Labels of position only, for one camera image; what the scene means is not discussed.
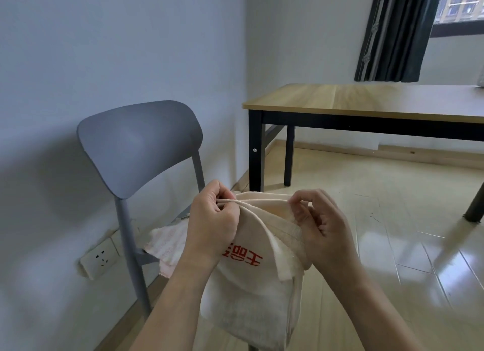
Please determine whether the person's right hand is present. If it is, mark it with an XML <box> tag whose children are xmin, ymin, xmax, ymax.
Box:
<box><xmin>288</xmin><ymin>189</ymin><xmax>360</xmax><ymax>276</ymax></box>

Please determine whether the person's left hand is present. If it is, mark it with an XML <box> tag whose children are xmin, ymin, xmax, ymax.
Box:
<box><xmin>184</xmin><ymin>179</ymin><xmax>243</xmax><ymax>269</ymax></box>

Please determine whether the person's left forearm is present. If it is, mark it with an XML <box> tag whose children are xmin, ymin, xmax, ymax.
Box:
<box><xmin>128</xmin><ymin>252</ymin><xmax>216</xmax><ymax>351</ymax></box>

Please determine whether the grey plastic chair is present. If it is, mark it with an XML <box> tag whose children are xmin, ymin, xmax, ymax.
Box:
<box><xmin>76</xmin><ymin>100</ymin><xmax>262</xmax><ymax>351</ymax></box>

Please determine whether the cream towel with red band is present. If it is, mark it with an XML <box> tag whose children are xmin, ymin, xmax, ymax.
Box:
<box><xmin>199</xmin><ymin>190</ymin><xmax>308</xmax><ymax>351</ymax></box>

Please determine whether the wooden table with black legs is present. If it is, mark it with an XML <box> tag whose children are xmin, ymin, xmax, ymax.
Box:
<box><xmin>241</xmin><ymin>83</ymin><xmax>484</xmax><ymax>223</ymax></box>

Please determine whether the white wall socket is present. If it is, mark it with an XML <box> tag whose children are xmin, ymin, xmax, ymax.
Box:
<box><xmin>79</xmin><ymin>238</ymin><xmax>120</xmax><ymax>281</ymax></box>

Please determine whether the pink towel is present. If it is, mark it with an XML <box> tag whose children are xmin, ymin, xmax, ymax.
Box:
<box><xmin>145</xmin><ymin>217</ymin><xmax>192</xmax><ymax>279</ymax></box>

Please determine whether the person's right forearm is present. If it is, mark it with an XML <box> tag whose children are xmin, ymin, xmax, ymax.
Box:
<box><xmin>321</xmin><ymin>262</ymin><xmax>428</xmax><ymax>351</ymax></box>

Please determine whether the dark grey curtain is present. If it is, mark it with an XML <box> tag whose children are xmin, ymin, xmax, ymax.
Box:
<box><xmin>354</xmin><ymin>0</ymin><xmax>446</xmax><ymax>83</ymax></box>

